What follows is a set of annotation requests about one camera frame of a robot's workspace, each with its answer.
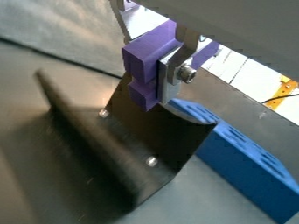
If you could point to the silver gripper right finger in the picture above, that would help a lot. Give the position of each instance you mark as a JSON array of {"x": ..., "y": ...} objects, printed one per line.
[{"x": 174, "y": 70}]

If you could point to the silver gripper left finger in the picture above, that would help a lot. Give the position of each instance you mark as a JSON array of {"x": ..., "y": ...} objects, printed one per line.
[{"x": 119, "y": 7}]

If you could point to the purple double-square block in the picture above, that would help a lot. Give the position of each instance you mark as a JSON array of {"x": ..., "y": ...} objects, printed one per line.
[{"x": 153, "y": 34}]

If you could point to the blue shape sorting board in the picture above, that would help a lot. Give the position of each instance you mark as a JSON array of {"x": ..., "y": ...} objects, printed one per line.
[{"x": 246, "y": 165}]

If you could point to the black curved stand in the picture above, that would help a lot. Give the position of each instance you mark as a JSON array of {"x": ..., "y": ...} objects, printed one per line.
[{"x": 143, "y": 146}]

